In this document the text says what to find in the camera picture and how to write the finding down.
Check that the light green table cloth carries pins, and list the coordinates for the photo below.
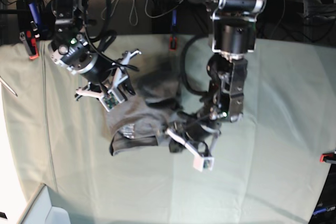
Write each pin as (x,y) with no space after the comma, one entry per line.
(267,166)

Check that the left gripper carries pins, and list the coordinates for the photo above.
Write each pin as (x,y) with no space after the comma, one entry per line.
(193,131)

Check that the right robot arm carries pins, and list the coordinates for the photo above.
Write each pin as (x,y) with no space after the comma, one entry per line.
(74,49)

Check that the grey t-shirt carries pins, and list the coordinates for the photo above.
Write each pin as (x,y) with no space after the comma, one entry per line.
(142,120)

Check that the red black clamp left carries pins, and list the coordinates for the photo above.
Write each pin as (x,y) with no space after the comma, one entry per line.
(30,37)

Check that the red black clamp right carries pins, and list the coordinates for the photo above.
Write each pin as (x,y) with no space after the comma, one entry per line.
(329,158)

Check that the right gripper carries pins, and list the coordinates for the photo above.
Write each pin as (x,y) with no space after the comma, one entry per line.
(103,76)

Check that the metal rod at left edge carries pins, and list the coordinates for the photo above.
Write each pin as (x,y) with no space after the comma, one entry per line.
(5,84)

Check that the red black clamp centre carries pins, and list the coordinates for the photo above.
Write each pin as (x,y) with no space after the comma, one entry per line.
(173,39)

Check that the red black clamp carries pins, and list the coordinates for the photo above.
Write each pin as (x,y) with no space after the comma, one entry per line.
(173,39)
(30,37)
(329,158)

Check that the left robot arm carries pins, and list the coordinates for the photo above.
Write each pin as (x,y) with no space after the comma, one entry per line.
(232,34)

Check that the white bin corner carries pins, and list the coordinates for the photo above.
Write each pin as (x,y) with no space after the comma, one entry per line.
(40,209)

